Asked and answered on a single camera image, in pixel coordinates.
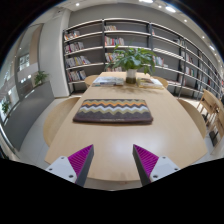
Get white-covered book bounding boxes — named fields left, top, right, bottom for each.
left=91, top=76, right=125, bottom=88

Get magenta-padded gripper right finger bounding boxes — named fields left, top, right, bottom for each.
left=132, top=144, right=181, bottom=187

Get grey bookshelf unit with books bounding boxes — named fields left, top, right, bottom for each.
left=62, top=18, right=224, bottom=101

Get zigzag striped grey towel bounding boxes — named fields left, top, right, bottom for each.
left=72, top=98, right=154, bottom=125

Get wooden slatted chair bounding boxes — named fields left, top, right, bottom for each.
left=196, top=89, right=224, bottom=148

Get small green floor plant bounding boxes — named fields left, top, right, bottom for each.
left=0, top=99, right=11, bottom=114
left=33, top=70, right=50, bottom=86

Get green potted plant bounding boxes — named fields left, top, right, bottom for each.
left=105, top=45, right=158, bottom=85

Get yellow-covered book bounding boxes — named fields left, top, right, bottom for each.
left=136, top=77, right=165, bottom=90

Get ceiling lights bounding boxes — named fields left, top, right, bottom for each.
left=74, top=0, right=216, bottom=51

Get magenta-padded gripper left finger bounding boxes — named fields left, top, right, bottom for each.
left=45, top=144, right=95, bottom=188

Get round-backed woven chair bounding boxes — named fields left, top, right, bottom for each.
left=42, top=96, right=82, bottom=148
left=176, top=98, right=208, bottom=139
left=151, top=75, right=170, bottom=89
left=83, top=74, right=100, bottom=88

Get grey counter partition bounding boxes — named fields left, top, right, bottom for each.
left=3, top=81, right=55, bottom=151

